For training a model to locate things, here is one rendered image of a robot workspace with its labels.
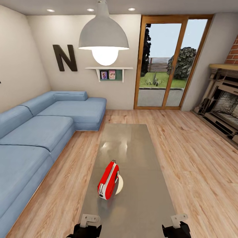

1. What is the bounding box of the radio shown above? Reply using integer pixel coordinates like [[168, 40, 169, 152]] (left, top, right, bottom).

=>
[[98, 161, 119, 200]]

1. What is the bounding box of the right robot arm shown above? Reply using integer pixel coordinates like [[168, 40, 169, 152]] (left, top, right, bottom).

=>
[[162, 213, 191, 238]]

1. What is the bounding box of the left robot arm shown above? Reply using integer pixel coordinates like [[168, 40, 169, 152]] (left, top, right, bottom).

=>
[[66, 214, 102, 238]]

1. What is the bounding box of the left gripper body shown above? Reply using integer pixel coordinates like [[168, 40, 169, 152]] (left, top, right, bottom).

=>
[[73, 224, 97, 238]]

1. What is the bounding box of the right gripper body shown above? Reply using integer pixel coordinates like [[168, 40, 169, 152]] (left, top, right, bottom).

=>
[[165, 223, 191, 238]]

